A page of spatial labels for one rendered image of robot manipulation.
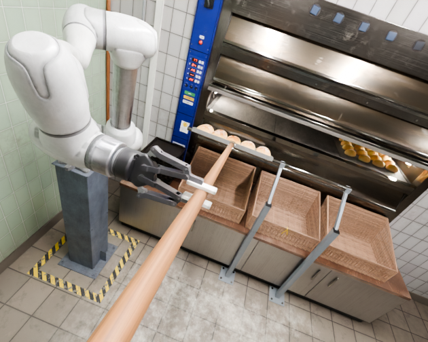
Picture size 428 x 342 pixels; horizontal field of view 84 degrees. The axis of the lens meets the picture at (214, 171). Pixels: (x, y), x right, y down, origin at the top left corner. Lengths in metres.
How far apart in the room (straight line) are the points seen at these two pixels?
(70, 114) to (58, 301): 1.80
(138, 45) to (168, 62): 1.03
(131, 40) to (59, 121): 0.58
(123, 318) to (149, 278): 0.05
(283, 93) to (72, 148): 1.58
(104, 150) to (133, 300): 0.38
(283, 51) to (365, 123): 0.79
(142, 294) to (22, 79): 0.38
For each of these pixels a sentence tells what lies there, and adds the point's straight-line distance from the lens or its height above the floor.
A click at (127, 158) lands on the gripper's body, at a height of 1.64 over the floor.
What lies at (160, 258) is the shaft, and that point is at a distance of 0.31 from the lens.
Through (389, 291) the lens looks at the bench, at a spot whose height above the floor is 0.57.
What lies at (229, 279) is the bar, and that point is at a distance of 2.36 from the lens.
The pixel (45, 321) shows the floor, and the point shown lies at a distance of 2.16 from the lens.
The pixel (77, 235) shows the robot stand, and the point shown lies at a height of 0.39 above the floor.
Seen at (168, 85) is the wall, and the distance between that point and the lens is 2.11.
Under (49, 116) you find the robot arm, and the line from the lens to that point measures 0.53.
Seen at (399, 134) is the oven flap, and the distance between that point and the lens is 2.19.
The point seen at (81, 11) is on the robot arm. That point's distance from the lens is 1.08.
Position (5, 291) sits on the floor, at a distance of 2.33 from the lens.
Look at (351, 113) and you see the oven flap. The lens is 2.04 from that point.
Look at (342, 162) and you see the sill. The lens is 2.19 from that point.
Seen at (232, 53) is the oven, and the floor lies 1.66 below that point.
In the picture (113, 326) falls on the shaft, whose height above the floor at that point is 1.75.
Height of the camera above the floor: 1.97
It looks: 36 degrees down
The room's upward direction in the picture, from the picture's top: 19 degrees clockwise
